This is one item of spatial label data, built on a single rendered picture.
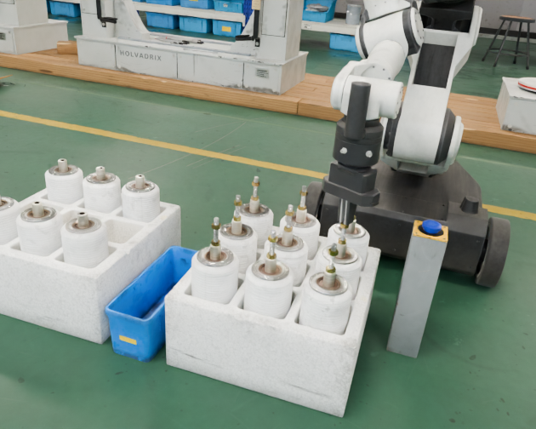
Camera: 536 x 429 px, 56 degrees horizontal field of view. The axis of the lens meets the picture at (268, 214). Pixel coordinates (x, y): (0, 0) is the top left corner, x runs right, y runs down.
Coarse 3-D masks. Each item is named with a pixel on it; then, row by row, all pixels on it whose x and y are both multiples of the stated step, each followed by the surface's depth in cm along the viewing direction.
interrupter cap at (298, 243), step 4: (280, 236) 112; (296, 236) 112; (280, 240) 111; (292, 240) 111; (296, 240) 111; (300, 240) 111; (276, 244) 108; (280, 244) 109; (292, 244) 110; (296, 244) 109; (300, 244) 109; (276, 248) 107; (280, 248) 107; (284, 248) 107; (288, 248) 107; (292, 248) 108; (296, 248) 108; (300, 248) 108
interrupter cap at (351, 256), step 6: (330, 246) 109; (324, 252) 107; (348, 252) 108; (354, 252) 108; (336, 258) 105; (342, 258) 106; (348, 258) 106; (354, 258) 106; (342, 264) 104; (348, 264) 104
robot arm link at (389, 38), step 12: (372, 24) 108; (384, 24) 106; (396, 24) 104; (408, 24) 103; (372, 36) 107; (384, 36) 106; (396, 36) 105; (408, 36) 104; (372, 48) 108; (384, 48) 101; (396, 48) 102; (408, 48) 106; (396, 60) 101; (396, 72) 102
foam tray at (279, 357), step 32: (256, 256) 120; (192, 320) 101; (224, 320) 99; (256, 320) 97; (288, 320) 97; (352, 320) 99; (192, 352) 105; (224, 352) 102; (256, 352) 100; (288, 352) 97; (320, 352) 95; (352, 352) 92; (256, 384) 103; (288, 384) 100; (320, 384) 98
